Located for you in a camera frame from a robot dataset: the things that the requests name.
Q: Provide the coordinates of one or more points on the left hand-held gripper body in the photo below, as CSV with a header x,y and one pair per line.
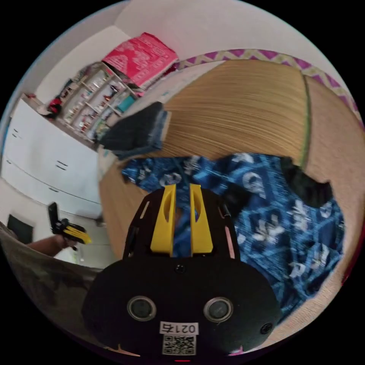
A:
x,y
60,223

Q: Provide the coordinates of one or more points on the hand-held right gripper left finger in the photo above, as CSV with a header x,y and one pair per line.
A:
x,y
163,225

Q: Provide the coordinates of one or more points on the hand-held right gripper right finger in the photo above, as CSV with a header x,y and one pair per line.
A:
x,y
203,228

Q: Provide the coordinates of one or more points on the blue patterned long sleeve shirt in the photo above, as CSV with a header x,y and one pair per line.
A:
x,y
285,228

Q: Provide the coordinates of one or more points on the person's left forearm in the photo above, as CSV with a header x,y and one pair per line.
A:
x,y
42,245

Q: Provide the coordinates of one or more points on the person's left hand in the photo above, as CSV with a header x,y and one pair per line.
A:
x,y
66,243

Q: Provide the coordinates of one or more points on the person's body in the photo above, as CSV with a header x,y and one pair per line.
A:
x,y
42,288

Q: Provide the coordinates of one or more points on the white cupboard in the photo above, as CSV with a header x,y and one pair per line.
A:
x,y
42,159

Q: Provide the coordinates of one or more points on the pile of clothes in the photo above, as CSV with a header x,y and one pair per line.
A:
x,y
134,134

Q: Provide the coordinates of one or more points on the black garment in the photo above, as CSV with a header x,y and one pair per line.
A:
x,y
309,186

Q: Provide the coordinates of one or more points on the red and black bag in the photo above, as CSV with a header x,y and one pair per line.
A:
x,y
54,107

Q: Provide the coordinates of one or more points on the bed with woven mat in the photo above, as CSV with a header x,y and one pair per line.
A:
x,y
242,114

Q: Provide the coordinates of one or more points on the open shelf with items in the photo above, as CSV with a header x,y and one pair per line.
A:
x,y
94,99

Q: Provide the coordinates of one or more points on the red printed carton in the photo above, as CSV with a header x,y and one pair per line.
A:
x,y
141,58

